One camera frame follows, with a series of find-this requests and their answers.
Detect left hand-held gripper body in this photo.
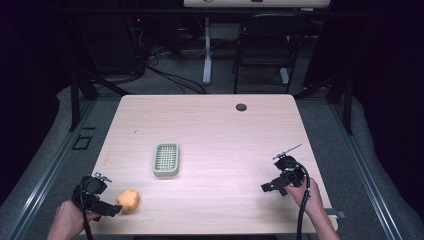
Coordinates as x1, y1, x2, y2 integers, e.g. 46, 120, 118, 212
71, 171, 113, 211

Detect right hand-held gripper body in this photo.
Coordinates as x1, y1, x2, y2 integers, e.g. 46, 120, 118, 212
272, 143, 308, 190

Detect orange flower-shaped soap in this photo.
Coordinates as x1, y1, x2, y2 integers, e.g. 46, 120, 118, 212
116, 188, 141, 215

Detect green soap dish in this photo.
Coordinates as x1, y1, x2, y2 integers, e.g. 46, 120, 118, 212
152, 142, 181, 178

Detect person's right hand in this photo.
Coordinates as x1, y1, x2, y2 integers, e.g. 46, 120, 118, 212
284, 177, 325, 219

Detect person's left hand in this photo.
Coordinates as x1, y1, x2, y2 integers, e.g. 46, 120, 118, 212
52, 199, 102, 240

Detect black chair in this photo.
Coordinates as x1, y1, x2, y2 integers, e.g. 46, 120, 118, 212
231, 12, 312, 95

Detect dark computer tower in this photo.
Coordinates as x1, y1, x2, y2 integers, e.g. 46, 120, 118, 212
75, 13, 148, 78

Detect white background desk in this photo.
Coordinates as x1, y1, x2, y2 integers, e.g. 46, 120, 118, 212
182, 0, 332, 86

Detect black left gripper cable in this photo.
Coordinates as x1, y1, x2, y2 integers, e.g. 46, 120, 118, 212
79, 181, 95, 240

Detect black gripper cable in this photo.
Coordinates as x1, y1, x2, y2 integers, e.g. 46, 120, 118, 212
79, 181, 95, 240
294, 161, 312, 240

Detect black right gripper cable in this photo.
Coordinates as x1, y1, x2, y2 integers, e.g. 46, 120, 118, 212
294, 161, 312, 240

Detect black metal frame stand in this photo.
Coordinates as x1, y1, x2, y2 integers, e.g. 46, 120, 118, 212
67, 68, 132, 133
292, 71, 355, 137

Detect black floor cables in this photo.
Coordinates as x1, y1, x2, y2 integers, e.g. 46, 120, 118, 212
145, 46, 208, 95

